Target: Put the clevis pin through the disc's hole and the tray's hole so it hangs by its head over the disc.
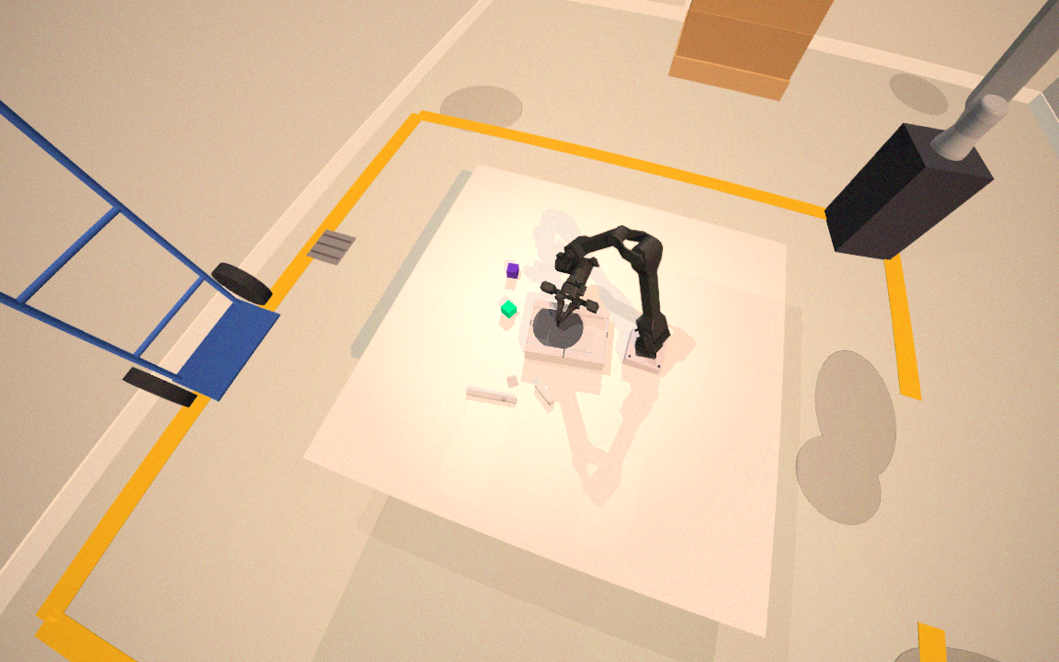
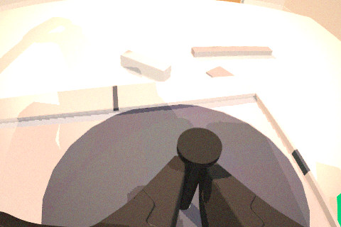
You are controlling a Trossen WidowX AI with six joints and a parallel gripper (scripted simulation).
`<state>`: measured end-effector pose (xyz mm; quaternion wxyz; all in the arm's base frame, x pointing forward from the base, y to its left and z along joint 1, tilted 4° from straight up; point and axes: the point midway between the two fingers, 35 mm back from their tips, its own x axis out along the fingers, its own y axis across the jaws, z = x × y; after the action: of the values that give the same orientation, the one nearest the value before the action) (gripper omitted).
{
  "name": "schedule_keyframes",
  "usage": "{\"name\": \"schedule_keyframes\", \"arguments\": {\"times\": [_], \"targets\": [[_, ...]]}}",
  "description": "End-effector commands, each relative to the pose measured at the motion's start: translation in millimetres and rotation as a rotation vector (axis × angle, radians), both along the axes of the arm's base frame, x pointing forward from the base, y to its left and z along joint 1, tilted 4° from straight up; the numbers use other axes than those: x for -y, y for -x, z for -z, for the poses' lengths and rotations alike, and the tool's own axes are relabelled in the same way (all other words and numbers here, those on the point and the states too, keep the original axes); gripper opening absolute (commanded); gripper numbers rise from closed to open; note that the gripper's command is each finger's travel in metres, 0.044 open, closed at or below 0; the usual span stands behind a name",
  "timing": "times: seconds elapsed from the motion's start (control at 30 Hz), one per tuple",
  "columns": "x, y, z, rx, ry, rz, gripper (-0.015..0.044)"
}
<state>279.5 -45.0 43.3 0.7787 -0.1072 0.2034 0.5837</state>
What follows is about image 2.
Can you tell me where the green block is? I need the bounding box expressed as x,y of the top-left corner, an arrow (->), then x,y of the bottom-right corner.
336,193 -> 341,227

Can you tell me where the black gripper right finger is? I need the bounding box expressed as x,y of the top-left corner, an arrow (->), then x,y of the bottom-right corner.
198,163 -> 303,227

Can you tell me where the pinkish-beige rectangular block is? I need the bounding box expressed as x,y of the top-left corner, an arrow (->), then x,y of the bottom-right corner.
120,50 -> 171,82

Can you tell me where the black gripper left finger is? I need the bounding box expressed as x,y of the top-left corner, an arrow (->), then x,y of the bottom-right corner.
0,156 -> 185,227

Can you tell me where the dark grey metal pin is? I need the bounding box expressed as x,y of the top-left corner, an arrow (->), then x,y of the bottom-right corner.
176,128 -> 222,210

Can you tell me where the grey round disc with small centre hole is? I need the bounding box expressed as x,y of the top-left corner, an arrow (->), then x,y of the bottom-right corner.
42,104 -> 310,227

